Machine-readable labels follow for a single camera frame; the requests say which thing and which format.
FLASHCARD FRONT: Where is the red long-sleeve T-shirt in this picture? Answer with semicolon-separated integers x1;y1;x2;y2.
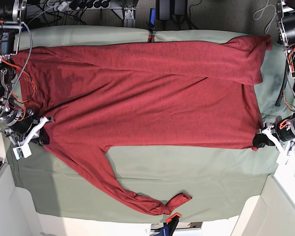
13;35;272;215

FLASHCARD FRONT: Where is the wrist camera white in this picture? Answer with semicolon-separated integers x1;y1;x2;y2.
12;144;32;160
276;145;295;173

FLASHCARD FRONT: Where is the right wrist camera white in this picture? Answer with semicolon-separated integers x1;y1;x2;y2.
12;144;32;160

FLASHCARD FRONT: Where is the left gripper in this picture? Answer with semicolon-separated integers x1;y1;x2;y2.
252;118;295;148

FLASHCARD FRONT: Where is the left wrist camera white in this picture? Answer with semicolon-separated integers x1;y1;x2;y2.
276;145;295;173

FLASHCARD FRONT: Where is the grey metal table bracket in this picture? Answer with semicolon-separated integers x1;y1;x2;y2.
123;8;136;28

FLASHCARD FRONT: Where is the black power adapter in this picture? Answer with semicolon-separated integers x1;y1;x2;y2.
156;0;188;21

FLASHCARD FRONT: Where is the white bin right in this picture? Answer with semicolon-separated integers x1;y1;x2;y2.
231;175;295;236

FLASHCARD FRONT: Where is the green table cloth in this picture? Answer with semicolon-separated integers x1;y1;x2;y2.
7;26;279;223

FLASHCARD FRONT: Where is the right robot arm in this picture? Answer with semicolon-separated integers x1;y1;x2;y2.
0;0;50;146

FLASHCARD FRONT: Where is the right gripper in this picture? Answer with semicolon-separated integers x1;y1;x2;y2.
4;109;50;146

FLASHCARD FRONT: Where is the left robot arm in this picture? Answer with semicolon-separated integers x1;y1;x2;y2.
253;0;295;153

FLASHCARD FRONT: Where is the orange black clamp bottom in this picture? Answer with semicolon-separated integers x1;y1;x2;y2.
156;213;181;236

